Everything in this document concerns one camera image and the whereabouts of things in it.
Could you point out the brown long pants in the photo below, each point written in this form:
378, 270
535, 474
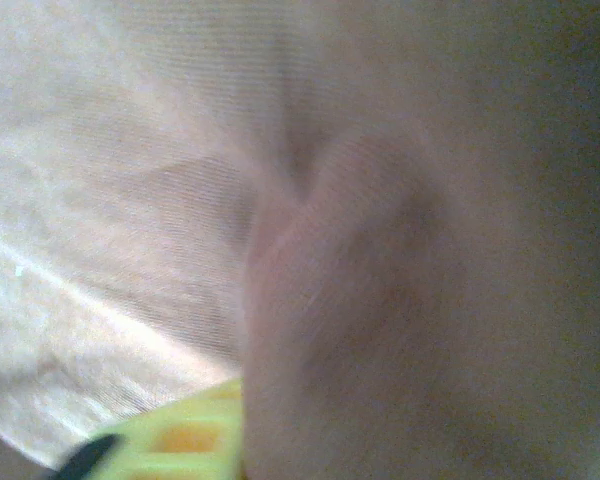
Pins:
380, 250

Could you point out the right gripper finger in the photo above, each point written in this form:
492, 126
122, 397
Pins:
190, 440

